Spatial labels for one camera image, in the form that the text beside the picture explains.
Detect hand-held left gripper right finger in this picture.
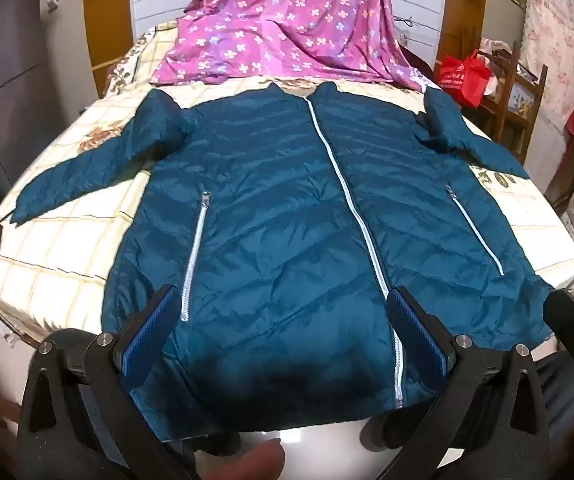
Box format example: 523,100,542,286
382,286,552,480

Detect brown wooden panel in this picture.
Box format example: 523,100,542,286
434,0,488,68
83,0,135,96

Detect grey wardrobe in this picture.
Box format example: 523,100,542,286
0,0,103,201

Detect floral curtain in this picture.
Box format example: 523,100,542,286
519,0,574,116

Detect teal quilted jacket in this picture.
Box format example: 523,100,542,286
14,81,555,433

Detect person's dark trousers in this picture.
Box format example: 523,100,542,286
537,355,574,441

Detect purple floral sheet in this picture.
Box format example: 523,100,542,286
149,0,440,93

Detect red shopping bag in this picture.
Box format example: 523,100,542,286
437,50,492,108

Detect bed with floral checked sheet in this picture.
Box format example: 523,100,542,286
0,22,574,461

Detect wooden chair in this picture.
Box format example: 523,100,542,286
477,42,550,163

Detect pink cloth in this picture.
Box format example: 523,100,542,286
477,37,518,98

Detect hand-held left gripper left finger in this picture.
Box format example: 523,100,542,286
17,284,188,480

